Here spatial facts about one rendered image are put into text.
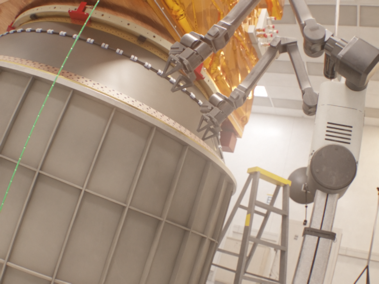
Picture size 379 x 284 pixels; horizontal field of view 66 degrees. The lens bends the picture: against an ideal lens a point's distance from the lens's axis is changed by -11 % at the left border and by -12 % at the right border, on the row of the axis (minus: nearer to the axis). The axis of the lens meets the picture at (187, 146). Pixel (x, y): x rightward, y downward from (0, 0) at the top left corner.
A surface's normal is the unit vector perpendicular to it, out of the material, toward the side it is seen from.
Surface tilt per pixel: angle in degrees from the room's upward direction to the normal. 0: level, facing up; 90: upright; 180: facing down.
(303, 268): 90
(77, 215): 90
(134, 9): 180
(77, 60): 62
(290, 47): 103
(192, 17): 89
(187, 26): 137
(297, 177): 90
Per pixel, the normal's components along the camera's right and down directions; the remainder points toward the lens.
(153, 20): -0.29, 0.91
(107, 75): 0.44, -0.59
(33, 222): 0.32, -0.20
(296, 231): -0.40, -0.40
